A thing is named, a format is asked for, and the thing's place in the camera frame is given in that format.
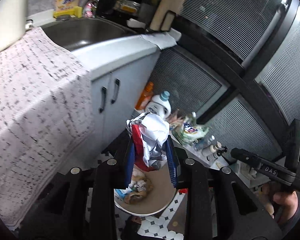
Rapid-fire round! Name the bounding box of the white paper trash bucket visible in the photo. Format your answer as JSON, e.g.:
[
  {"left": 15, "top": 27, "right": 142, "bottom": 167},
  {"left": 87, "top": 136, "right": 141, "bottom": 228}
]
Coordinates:
[{"left": 114, "top": 165, "right": 177, "bottom": 216}]

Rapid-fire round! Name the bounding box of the person's right hand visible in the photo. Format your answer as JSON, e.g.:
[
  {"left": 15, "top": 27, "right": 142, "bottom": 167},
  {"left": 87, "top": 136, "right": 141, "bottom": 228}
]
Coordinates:
[{"left": 261, "top": 183, "right": 299, "bottom": 226}]

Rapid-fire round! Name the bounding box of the clear plastic water bottle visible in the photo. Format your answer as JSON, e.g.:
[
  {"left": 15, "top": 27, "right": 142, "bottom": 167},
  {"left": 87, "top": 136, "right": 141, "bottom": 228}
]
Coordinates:
[{"left": 194, "top": 135, "right": 215, "bottom": 151}]

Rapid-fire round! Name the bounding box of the white cabinet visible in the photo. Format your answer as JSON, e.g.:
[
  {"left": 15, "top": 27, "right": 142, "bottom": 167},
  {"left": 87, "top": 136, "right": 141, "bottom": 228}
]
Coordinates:
[{"left": 72, "top": 35, "right": 160, "bottom": 154}]

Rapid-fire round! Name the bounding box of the white printed paper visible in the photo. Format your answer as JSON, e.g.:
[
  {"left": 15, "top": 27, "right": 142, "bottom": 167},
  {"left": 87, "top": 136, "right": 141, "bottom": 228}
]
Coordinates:
[{"left": 126, "top": 112, "right": 170, "bottom": 172}]

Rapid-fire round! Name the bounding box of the stainless steel sink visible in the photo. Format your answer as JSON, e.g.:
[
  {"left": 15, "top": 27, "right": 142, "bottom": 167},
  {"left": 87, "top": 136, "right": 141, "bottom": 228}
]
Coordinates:
[{"left": 42, "top": 18, "right": 136, "bottom": 51}]

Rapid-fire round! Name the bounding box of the wooden cutting board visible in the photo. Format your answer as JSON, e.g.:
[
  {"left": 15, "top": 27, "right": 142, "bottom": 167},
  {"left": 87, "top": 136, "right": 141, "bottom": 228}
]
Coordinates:
[{"left": 148, "top": 0, "right": 185, "bottom": 33}]

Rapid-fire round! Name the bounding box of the white cloth on counter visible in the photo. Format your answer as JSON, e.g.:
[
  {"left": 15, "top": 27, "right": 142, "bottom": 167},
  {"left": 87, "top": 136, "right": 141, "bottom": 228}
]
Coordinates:
[{"left": 141, "top": 28, "right": 181, "bottom": 50}]

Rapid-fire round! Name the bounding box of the green white refill pouch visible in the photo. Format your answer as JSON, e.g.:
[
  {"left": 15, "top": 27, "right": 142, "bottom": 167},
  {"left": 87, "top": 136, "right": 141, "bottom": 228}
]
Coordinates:
[{"left": 172, "top": 112, "right": 209, "bottom": 145}]

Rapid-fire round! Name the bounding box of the patterned pink table cloth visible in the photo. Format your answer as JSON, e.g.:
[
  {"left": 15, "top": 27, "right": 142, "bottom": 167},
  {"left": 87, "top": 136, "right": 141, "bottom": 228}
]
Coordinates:
[{"left": 0, "top": 28, "right": 93, "bottom": 229}]

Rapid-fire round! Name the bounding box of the small pink bottle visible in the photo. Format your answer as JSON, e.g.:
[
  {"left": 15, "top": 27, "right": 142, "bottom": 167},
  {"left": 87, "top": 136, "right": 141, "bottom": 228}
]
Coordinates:
[{"left": 82, "top": 0, "right": 99, "bottom": 18}]

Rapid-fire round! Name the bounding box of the yellow sponge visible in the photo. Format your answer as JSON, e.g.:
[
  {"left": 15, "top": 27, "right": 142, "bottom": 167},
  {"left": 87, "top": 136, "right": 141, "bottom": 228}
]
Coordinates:
[{"left": 74, "top": 6, "right": 83, "bottom": 18}]

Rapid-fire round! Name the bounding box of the brown paper bag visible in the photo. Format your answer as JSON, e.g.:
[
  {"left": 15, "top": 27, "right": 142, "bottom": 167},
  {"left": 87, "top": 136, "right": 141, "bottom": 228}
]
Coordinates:
[{"left": 123, "top": 168, "right": 153, "bottom": 204}]

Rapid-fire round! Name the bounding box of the white laundry detergent bottle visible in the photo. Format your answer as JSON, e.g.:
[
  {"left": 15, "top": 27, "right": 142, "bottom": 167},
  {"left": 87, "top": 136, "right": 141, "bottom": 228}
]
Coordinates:
[{"left": 145, "top": 91, "right": 171, "bottom": 120}]

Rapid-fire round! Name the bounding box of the cream air fryer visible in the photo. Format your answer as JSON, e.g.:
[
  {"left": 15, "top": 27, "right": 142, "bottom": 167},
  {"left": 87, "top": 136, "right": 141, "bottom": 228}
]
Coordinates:
[{"left": 0, "top": 0, "right": 27, "bottom": 52}]

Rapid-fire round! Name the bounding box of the orange spray bottle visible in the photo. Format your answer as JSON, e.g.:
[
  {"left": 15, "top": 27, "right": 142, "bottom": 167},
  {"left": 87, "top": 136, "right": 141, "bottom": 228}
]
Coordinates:
[{"left": 135, "top": 81, "right": 154, "bottom": 110}]

